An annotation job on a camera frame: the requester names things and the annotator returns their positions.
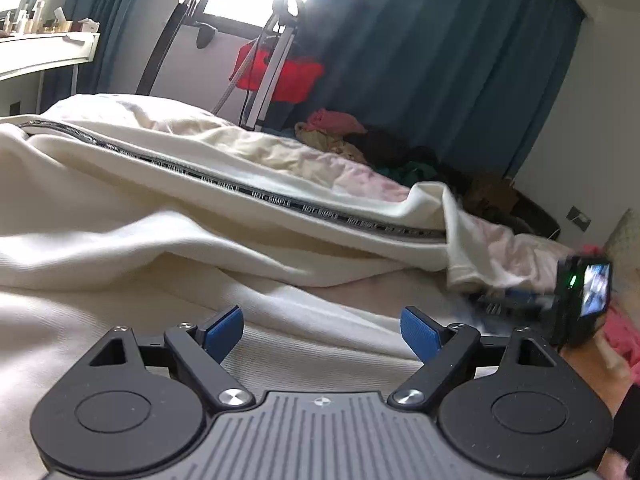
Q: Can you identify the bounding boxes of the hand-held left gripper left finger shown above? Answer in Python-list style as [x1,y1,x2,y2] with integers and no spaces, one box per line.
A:
[88,306,256,413]

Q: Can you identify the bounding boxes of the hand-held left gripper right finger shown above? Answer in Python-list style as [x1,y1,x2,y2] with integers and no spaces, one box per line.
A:
[387,306,558,411]

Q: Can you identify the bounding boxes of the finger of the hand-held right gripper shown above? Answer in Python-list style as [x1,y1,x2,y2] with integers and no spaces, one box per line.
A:
[470,289,557,317]

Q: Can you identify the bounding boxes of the cream pants with black stripe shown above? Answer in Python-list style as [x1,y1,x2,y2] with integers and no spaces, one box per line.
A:
[0,112,501,480]

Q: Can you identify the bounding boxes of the person's right forearm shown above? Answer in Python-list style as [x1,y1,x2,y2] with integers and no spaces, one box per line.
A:
[559,335,640,480]

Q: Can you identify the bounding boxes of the bright pink cloth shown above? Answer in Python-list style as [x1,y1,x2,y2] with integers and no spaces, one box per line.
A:
[580,245,640,388]

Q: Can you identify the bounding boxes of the pale patterned pillow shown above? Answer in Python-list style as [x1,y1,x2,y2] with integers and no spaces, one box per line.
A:
[602,207,640,267]

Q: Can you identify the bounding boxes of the dark storage bin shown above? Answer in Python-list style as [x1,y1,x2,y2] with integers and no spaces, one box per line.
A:
[500,187,562,238]

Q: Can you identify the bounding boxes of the brown garment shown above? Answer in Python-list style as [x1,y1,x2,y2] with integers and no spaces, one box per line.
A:
[460,172,523,221]

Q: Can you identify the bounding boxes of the green garment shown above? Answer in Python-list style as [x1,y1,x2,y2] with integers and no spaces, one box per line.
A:
[377,160,443,183]

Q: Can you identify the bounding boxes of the black garment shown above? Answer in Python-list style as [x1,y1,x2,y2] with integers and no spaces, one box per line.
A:
[345,127,441,171]

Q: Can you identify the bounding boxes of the beige garment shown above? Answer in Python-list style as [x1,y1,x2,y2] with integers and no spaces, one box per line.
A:
[294,121,371,165]

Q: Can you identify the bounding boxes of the pink garment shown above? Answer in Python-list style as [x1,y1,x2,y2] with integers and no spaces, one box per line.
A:
[306,108,368,136]

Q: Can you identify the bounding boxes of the wide teal curtain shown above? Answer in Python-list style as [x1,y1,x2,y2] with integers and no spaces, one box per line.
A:
[272,0,586,183]

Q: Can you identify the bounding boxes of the red cloth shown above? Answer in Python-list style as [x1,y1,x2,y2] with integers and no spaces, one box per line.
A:
[235,42,324,104]

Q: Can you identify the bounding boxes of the white garment steamer stand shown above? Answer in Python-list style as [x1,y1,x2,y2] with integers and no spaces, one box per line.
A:
[239,0,307,132]

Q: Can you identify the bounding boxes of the black curved pole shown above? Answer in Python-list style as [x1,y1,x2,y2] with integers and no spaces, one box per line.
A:
[136,0,217,97]

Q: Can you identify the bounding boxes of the narrow teal curtain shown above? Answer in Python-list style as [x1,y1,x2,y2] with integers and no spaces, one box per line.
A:
[42,0,153,111]

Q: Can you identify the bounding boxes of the white dressing table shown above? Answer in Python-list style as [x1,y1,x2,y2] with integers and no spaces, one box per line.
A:
[0,31,102,117]

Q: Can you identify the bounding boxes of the row of cosmetic bottles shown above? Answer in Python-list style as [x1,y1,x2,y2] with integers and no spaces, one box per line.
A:
[0,1,101,37]

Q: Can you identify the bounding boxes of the grey wall socket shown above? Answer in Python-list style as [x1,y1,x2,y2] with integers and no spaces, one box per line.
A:
[566,205,593,232]

